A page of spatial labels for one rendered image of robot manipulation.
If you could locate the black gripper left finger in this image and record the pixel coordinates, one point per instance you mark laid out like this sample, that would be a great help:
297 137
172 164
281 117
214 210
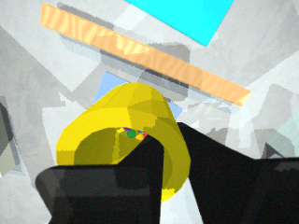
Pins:
135 183

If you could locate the yellow cup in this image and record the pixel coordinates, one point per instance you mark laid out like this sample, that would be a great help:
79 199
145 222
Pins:
97 135

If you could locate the green marble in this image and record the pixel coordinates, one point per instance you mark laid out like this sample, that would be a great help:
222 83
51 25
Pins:
131 133

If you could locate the orange flat bar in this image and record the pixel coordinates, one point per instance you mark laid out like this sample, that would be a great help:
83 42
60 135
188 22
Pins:
104 39

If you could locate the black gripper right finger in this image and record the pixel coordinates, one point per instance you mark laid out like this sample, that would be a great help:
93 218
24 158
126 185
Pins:
228 186

